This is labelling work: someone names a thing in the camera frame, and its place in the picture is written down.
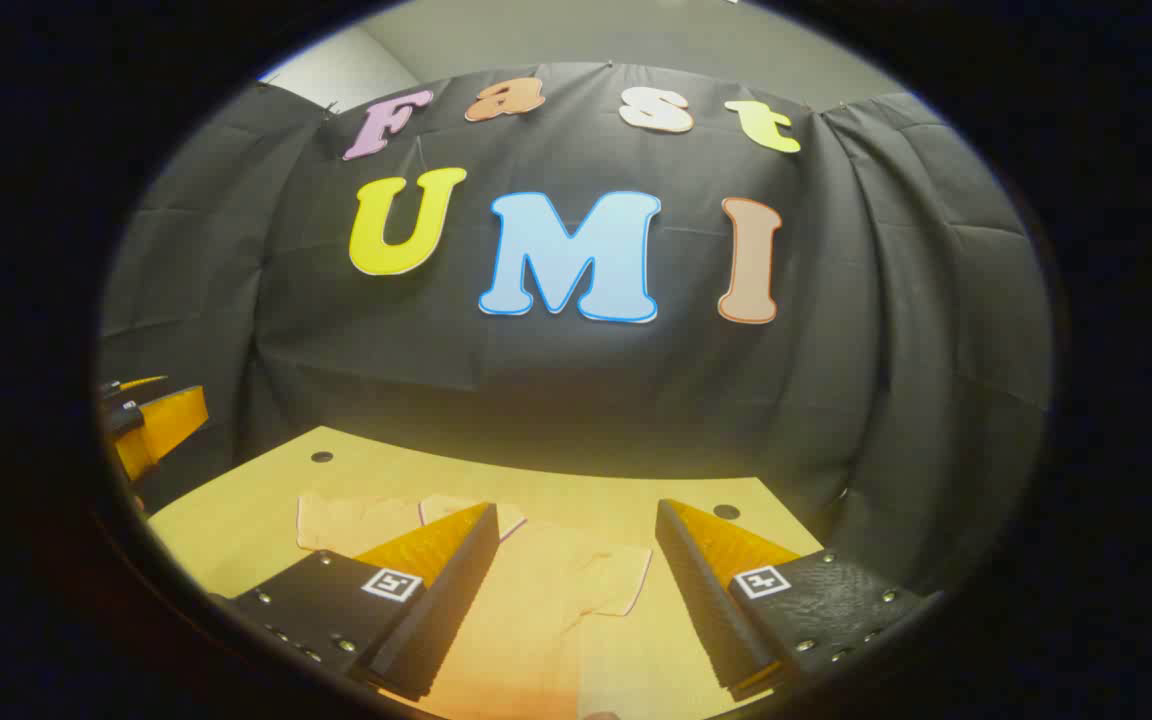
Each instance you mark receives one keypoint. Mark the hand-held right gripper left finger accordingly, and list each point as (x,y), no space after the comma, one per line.
(446,600)

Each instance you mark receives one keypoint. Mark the black backdrop cloth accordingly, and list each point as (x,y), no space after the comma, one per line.
(536,380)

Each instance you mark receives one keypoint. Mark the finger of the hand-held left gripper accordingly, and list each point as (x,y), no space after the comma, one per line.
(174,415)
(136,383)

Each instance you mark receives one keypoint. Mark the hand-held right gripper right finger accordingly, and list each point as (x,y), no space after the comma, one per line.
(701,600)

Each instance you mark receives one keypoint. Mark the orange T-shirt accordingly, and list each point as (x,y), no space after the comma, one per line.
(536,610)

